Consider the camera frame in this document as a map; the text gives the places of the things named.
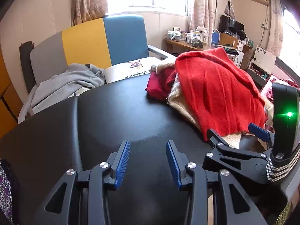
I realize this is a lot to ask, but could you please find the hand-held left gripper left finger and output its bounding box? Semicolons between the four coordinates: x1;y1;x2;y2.
33;140;131;225

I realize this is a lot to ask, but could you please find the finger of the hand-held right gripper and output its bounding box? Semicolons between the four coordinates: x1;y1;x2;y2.
248;123;276;150
202;128;270;189

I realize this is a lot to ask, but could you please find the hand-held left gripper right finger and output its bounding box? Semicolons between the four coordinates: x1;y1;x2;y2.
166;141;269;225

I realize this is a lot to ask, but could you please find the red knit sweater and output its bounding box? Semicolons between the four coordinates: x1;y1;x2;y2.
175;47;269;142

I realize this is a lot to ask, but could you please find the cream fuzzy garment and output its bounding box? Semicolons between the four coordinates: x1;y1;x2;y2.
151;60;275;149

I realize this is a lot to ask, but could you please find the white box with flower stickers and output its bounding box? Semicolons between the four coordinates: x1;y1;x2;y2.
254;44;280;73

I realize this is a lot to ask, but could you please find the dark red garment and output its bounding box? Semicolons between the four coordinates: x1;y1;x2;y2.
145;67;179;99

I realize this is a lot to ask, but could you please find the small bright window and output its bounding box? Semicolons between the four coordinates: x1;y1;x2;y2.
279;7;300;75

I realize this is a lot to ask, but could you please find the white printed cushion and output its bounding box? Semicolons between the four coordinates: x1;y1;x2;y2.
104;57;162;84

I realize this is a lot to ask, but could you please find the small desk fan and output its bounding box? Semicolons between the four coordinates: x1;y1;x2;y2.
237;30;248;44

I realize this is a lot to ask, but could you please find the wooden desk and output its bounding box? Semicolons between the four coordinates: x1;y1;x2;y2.
164;31;252;69

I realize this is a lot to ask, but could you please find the grey garment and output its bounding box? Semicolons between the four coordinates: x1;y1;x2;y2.
17;63;106;125

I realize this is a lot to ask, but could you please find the beige patterned curtain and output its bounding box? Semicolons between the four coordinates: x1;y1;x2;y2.
189;0;217;32
267;0;285;58
71;0;109;26

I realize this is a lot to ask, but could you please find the black monitor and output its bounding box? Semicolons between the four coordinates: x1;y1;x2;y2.
219;14;245;38

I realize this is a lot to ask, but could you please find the purple patterned cloth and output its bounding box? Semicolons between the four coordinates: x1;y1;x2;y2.
0;158;14;225

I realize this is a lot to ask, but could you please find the grey yellow blue chair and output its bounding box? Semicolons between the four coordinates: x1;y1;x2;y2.
19;14;176;122

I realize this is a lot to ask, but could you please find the orange cabinet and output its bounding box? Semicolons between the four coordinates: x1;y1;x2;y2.
0;44;24;139

